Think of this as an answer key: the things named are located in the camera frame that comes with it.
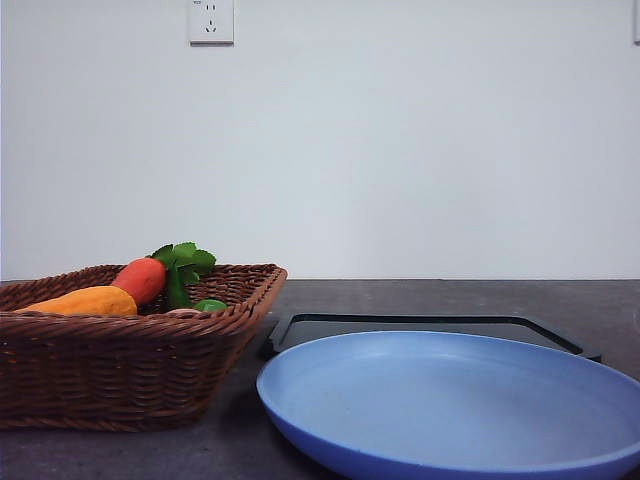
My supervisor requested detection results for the brown wicker basket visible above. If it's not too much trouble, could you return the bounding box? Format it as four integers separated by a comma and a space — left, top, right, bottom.
0, 264, 287, 432

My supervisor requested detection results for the brown egg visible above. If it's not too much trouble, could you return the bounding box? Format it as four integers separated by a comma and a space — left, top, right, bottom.
165, 308, 202, 315

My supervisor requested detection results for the yellow toy sweet potato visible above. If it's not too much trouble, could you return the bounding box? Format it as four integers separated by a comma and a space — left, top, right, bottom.
14, 286, 138, 316

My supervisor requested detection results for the orange toy carrot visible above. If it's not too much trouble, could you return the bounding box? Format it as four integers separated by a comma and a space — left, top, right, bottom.
111, 258, 167, 304

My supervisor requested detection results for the blue plate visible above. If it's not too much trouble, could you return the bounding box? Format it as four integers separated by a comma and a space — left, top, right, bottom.
257, 330, 640, 480

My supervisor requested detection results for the black serving tray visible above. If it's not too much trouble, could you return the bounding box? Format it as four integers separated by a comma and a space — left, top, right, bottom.
259, 313, 603, 362

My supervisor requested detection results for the green leafy toy vegetable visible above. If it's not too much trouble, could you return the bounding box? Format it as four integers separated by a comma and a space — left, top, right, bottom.
146, 242, 216, 309

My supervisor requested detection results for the green toy lime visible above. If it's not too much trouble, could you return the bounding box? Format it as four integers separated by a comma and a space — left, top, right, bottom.
193, 299, 228, 312

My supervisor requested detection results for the white wall socket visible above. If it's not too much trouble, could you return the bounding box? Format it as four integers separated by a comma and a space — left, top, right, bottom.
188, 0, 235, 47

